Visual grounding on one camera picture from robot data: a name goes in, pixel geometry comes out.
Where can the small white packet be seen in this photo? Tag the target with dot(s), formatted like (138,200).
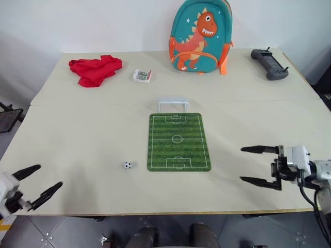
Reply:
(142,76)

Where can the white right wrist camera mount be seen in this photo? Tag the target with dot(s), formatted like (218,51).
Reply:
(300,156)

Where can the white miniature goal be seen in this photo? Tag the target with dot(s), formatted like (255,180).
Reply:
(172,101)

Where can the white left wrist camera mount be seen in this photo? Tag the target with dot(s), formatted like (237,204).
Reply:
(5,186)

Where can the black mesh rack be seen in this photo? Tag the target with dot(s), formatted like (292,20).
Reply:
(9,120)

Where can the green soccer field mat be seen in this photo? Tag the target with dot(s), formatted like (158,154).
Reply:
(178,151)

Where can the grey handheld remote controller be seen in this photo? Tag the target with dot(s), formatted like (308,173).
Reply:
(270,63)

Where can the red cloth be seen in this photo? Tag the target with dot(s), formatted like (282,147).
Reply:
(93,71)

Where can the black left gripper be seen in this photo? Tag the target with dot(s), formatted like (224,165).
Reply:
(15,202)

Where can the dark equipment beside table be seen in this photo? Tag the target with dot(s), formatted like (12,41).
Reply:
(323,82)

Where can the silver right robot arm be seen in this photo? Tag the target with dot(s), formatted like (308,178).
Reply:
(322,170)

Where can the dark rounded shape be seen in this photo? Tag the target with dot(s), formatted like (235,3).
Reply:
(142,237)

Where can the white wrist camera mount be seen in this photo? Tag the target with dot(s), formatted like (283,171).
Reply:
(300,156)
(5,186)

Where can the teal dinosaur backpack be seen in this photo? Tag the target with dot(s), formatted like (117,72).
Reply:
(204,51)

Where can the tiny soccer ball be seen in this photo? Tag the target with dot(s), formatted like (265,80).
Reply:
(127,165)

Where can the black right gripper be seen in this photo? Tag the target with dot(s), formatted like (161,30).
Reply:
(284,170)

